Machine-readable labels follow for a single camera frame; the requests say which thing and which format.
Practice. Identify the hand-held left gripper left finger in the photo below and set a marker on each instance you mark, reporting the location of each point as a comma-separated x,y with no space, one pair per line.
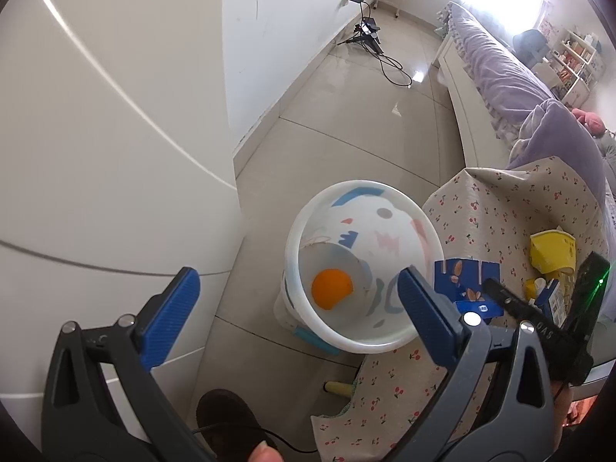
168,315

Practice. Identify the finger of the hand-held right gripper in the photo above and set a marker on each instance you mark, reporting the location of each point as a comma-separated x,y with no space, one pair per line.
505,296

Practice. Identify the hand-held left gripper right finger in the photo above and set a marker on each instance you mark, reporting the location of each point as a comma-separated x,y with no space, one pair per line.
426,317

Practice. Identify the blue carton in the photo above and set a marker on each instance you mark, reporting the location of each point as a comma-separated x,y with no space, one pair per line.
457,279

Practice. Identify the yellow crushed carton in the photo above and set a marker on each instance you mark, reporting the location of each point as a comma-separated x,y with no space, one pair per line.
553,250

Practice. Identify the white patterned plastic bin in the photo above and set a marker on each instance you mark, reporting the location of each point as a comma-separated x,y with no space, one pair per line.
375,221

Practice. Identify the person's left hand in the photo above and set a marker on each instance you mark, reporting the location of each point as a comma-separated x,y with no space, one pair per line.
264,455

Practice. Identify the crumpled white printed carton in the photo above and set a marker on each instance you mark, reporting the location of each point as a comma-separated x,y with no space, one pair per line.
557,298

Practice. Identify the cherry print tablecloth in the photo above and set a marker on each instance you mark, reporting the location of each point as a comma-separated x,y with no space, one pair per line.
481,211

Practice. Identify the orange round fruit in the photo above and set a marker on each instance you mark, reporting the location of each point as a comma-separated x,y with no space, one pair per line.
332,288

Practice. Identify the pale wooden table leg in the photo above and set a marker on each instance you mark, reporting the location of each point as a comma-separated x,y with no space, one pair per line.
339,388

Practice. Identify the dark brown slipper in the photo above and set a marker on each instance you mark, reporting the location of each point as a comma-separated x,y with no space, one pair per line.
226,414

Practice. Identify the purple duvet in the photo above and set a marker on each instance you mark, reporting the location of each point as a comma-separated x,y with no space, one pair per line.
558,130

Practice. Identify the white wardrobe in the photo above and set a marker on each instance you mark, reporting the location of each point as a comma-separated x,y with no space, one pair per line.
96,154

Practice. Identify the pink plush toy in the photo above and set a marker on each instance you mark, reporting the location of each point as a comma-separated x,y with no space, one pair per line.
592,120

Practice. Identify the purple ruffled bedspread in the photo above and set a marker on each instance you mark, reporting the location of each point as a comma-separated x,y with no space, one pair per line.
491,62

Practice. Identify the white bookshelf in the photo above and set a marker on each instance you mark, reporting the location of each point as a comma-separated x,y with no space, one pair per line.
577,57

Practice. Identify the blue chair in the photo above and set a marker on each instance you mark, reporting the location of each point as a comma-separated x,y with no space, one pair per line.
532,43

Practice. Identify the white bed frame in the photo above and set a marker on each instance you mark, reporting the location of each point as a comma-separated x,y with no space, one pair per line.
462,96

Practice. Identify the black camera tripod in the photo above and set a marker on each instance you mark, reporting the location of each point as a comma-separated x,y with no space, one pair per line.
365,29

